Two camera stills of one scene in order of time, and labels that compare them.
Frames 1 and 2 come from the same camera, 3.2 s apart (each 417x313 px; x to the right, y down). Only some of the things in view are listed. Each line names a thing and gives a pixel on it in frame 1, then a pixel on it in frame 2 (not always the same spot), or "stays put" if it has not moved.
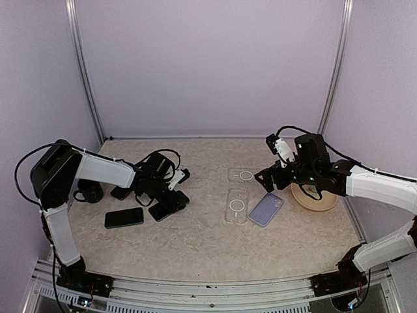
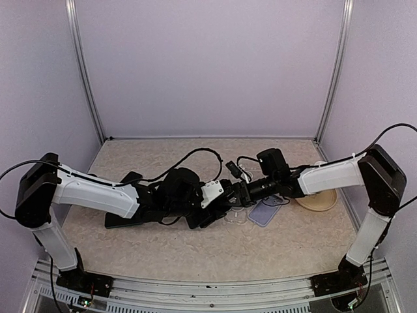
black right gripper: (269, 181) to (242, 195)
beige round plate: (327, 200) stays put
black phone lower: (124, 218) stays put
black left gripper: (174, 207) to (207, 218)
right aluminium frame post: (339, 64) stays put
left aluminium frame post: (71, 8) stays put
